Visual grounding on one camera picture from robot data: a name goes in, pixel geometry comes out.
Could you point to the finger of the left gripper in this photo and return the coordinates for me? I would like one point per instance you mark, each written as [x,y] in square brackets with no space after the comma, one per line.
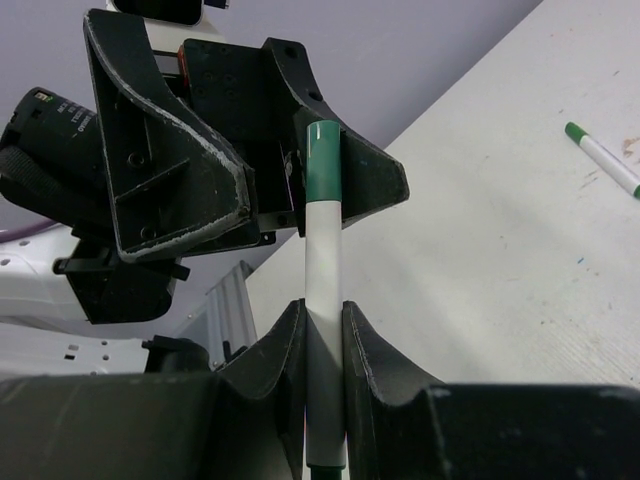
[372,180]
[176,186]

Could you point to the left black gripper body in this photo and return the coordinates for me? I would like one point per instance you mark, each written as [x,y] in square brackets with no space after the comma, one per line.
[242,103]

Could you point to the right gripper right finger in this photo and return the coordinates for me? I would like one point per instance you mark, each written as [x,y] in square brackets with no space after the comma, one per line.
[403,423]

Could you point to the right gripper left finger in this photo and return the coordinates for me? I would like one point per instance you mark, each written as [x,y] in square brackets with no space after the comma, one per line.
[242,421]

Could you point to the green cap white marker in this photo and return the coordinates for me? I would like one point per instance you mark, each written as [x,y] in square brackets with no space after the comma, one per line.
[325,424]

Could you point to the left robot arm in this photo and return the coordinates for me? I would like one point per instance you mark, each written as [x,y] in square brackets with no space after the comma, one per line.
[52,164]

